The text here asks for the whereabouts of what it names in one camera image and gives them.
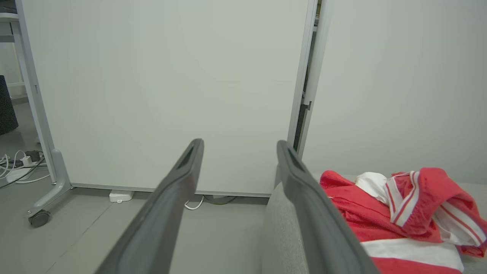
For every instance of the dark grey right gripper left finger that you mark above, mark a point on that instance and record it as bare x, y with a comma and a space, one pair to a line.
159, 213

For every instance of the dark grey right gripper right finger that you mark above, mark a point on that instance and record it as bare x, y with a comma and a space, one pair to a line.
319, 220

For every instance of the dark grey fabric seat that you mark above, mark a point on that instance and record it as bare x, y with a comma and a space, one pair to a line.
7, 106

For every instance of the grey fabric sofa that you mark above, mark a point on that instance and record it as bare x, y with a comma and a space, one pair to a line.
281, 236

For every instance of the white box under panel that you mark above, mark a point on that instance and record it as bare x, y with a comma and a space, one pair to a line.
121, 196

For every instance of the red garment with white band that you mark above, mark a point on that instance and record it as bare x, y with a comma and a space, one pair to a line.
411, 251

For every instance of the red jersey with white trim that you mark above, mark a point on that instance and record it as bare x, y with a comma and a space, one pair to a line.
433, 198

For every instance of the black caster wheel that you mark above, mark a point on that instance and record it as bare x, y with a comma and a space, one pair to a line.
40, 219

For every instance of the wide white partition panel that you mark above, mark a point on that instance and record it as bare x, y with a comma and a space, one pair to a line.
171, 83

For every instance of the black power adapter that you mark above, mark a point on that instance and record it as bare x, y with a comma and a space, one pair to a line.
33, 156

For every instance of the white power strip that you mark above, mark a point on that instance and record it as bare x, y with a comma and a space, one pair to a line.
17, 175

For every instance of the narrow white partition panel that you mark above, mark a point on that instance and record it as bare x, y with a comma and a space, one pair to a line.
399, 95

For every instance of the grey metal table frame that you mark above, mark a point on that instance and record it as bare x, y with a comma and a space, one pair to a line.
15, 53

